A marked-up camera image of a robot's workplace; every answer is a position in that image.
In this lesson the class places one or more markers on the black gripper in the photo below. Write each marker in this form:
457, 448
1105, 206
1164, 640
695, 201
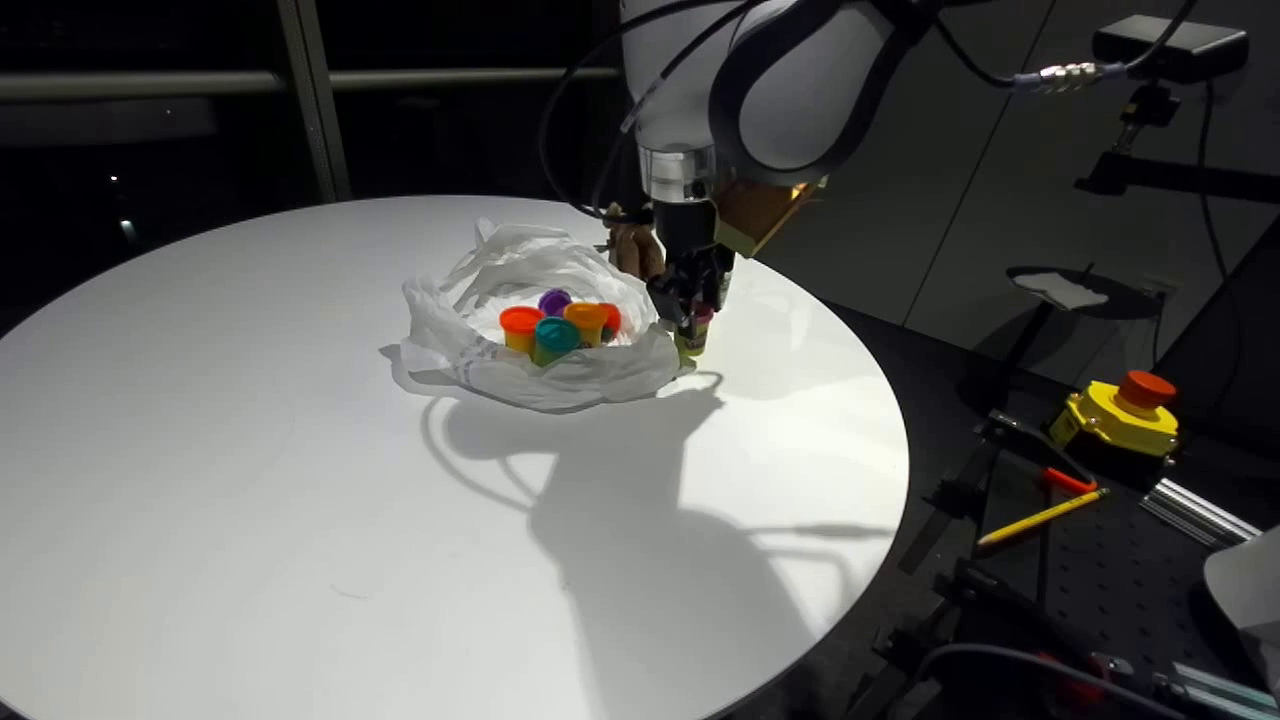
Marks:
695, 246

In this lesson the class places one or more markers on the magenta lid dough tub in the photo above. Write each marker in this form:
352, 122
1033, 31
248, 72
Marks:
691, 353

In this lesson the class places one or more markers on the brown plush monkey toy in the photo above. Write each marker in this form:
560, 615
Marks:
633, 254

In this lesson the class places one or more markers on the yellow lid dough tub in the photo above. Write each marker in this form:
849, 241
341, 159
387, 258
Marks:
584, 317

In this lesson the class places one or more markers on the white plastic bag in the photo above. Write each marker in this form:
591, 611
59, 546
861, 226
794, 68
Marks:
584, 380

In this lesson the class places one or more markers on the purple plastic tub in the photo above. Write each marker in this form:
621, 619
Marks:
552, 302

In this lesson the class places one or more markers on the teal lid dough tub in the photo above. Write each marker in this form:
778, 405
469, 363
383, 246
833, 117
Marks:
552, 338

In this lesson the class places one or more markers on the black stand with white plate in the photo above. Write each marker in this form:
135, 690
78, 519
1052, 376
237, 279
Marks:
1065, 285

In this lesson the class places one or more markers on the yellow pencil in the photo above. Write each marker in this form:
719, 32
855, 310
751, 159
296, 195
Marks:
1040, 519

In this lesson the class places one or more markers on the yellow emergency stop button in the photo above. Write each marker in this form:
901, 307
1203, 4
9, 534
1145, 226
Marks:
1115, 416

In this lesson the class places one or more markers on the black optical breadboard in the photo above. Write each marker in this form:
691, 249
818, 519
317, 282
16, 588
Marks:
1133, 575

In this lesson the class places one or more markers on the white rounded device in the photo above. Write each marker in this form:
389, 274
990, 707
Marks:
1254, 587

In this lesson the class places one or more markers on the teal tool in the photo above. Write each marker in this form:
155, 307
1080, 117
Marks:
1220, 690

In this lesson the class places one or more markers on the grey window post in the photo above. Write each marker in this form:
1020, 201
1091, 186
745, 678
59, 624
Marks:
314, 107

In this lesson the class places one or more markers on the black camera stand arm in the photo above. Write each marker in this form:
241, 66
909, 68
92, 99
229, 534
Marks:
1172, 176

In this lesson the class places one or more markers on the aluminium profile rail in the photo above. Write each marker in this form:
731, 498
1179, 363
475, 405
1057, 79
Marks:
1203, 511

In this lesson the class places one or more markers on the grey horizontal window rail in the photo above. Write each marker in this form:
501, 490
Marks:
162, 87

